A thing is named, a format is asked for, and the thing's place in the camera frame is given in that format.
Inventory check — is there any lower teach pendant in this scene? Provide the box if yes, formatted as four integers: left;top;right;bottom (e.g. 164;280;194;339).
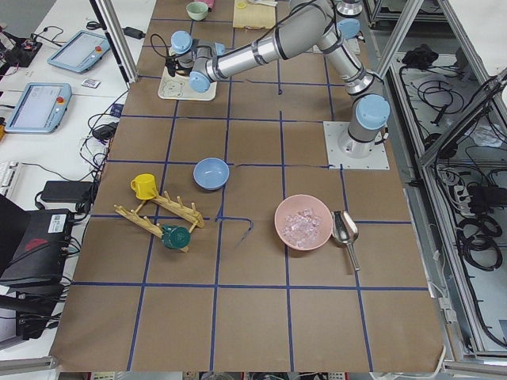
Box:
5;82;72;135

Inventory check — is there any upper teach pendant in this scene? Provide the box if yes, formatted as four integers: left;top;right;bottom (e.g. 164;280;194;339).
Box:
47;30;110;73

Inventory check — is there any pink bowl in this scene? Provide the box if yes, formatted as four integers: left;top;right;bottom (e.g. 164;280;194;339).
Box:
274;194;334;251

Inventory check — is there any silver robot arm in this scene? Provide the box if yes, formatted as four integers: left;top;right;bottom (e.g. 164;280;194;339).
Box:
165;1;391;159

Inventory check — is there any wooden rack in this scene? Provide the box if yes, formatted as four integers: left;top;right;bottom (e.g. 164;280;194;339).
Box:
113;190;207;254

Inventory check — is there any dark green mug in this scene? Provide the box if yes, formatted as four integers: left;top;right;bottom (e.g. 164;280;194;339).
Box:
161;225;191;249

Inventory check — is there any metal scoop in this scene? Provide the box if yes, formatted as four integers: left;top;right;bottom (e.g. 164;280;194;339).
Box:
332;211;360;272

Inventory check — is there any teach pendant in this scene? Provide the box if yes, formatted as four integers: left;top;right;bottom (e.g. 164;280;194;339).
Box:
5;82;72;135
47;30;110;73

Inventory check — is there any blue bowl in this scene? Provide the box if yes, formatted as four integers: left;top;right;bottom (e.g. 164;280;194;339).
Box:
193;158;230;191

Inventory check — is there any green bowl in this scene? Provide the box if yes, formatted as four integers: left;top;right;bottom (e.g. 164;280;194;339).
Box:
186;1;208;21

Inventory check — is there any white keyboard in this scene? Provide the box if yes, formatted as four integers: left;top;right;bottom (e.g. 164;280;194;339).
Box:
0;161;21;198

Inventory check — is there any pink cloth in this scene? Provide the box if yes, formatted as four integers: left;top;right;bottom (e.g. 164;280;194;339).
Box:
201;0;215;12

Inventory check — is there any yellow mug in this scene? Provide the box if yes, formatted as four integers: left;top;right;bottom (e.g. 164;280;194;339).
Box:
130;173;158;200

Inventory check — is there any black computer box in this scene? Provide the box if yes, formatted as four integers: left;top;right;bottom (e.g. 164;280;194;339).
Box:
1;196;74;288

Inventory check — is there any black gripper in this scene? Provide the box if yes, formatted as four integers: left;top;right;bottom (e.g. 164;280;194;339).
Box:
165;50;194;77

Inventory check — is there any cream bear tray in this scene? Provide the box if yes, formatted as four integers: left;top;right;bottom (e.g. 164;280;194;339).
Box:
158;67;217;101

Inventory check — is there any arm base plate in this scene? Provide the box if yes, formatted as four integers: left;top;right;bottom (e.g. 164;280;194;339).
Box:
323;121;390;170

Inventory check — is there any aluminium frame post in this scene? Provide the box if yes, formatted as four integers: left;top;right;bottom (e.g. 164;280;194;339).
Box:
90;0;139;85

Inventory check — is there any black power adapter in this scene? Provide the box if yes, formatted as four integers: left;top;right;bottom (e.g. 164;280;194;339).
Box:
123;27;146;40

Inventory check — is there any large black power brick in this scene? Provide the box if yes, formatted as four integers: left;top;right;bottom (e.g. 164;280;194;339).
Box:
40;180;92;203

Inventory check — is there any wooden cutting board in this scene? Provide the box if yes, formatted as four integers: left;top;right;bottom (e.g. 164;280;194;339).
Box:
233;0;276;29

